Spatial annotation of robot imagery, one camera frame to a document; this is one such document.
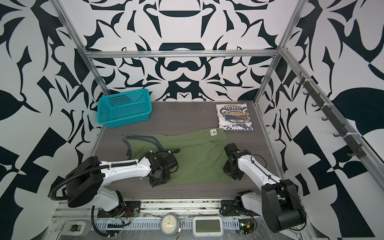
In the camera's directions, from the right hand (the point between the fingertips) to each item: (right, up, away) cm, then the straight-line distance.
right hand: (229, 172), depth 85 cm
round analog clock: (-31, -16, -18) cm, 39 cm away
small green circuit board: (+4, -20, -14) cm, 25 cm away
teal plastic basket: (-74, +37, +29) cm, 88 cm away
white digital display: (-14, -16, -19) cm, 29 cm away
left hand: (-34, -3, -3) cm, 34 cm away
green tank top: (-15, +8, +4) cm, 18 cm away
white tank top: (+9, +31, +23) cm, 40 cm away
